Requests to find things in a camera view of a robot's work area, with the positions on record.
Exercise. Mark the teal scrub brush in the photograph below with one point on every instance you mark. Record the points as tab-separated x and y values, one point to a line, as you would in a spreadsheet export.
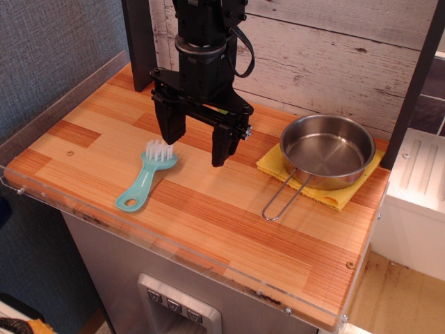
157	156

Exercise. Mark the orange black object corner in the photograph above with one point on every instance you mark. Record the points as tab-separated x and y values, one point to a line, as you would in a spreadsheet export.
32	326

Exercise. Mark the yellow cloth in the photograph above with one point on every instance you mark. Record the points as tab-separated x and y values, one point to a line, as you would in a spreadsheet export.
333	198

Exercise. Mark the dark vertical post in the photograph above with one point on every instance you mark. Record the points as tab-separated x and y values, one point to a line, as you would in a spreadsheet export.
140	40
419	77

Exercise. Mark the dark vertical post right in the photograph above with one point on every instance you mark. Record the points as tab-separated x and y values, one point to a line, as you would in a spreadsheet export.
419	77

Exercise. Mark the white toy sink unit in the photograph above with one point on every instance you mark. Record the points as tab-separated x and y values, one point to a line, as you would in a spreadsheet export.
410	227

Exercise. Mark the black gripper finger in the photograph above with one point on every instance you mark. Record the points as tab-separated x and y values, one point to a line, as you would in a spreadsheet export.
224	144
171	119

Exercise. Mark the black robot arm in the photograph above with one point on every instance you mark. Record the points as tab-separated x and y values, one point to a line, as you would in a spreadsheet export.
211	24

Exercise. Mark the silver toy fridge cabinet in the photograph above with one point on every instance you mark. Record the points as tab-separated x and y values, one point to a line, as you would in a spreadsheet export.
145	289

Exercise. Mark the dark vertical post left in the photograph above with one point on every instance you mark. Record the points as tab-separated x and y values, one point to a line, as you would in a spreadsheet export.
140	40

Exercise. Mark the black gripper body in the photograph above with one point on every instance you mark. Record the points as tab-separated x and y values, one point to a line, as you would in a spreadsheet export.
203	85

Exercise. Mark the steel pot with wire handle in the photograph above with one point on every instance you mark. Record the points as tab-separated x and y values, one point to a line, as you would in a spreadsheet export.
322	152

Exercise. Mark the clear acrylic edge guard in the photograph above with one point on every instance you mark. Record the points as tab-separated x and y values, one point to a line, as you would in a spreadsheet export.
211	219

